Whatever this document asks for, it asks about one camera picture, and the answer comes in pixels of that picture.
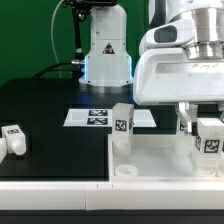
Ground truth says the black camera stand pole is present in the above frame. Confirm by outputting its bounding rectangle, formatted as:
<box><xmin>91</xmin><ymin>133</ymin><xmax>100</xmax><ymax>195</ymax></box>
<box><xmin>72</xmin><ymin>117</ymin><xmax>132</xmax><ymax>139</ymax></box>
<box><xmin>63</xmin><ymin>0</ymin><xmax>117</xmax><ymax>80</ymax></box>

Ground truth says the white marker sheet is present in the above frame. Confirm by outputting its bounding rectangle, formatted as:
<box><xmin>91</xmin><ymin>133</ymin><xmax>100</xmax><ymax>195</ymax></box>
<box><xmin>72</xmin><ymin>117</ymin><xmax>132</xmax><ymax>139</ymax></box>
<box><xmin>63</xmin><ymin>109</ymin><xmax>156</xmax><ymax>127</ymax></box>

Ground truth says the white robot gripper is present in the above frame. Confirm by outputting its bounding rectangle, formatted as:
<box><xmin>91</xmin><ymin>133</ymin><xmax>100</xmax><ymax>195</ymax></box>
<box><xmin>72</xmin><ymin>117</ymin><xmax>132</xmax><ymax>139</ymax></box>
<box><xmin>133</xmin><ymin>48</ymin><xmax>224</xmax><ymax>136</ymax></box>

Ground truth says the white front barrier wall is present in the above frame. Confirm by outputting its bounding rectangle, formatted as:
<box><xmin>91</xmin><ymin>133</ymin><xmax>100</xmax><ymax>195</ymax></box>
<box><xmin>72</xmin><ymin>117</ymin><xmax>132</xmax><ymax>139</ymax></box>
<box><xmin>0</xmin><ymin>182</ymin><xmax>224</xmax><ymax>210</ymax></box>

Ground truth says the white square tabletop tray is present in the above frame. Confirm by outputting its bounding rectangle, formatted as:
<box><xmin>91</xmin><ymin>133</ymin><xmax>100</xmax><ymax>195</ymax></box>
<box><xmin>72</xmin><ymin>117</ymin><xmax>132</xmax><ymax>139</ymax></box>
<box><xmin>108</xmin><ymin>134</ymin><xmax>224</xmax><ymax>182</ymax></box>

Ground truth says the black cable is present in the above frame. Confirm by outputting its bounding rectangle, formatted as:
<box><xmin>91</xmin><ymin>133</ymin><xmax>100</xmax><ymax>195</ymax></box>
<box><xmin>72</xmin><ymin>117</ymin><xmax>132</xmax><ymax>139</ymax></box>
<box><xmin>32</xmin><ymin>61</ymin><xmax>83</xmax><ymax>80</ymax></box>

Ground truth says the white thin cable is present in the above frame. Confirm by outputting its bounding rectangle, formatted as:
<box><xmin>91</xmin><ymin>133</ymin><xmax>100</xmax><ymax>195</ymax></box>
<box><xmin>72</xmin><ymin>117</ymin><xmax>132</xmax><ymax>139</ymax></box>
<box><xmin>50</xmin><ymin>0</ymin><xmax>65</xmax><ymax>79</ymax></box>

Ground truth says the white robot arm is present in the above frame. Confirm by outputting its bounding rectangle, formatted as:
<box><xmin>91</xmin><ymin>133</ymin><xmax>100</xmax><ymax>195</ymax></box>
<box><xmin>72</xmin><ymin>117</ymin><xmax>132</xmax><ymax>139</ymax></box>
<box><xmin>80</xmin><ymin>0</ymin><xmax>224</xmax><ymax>134</ymax></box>

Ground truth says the white left barrier piece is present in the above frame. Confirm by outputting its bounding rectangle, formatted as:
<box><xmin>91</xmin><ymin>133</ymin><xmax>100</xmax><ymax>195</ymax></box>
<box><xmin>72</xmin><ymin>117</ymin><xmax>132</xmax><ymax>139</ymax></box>
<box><xmin>0</xmin><ymin>138</ymin><xmax>7</xmax><ymax>164</ymax></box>

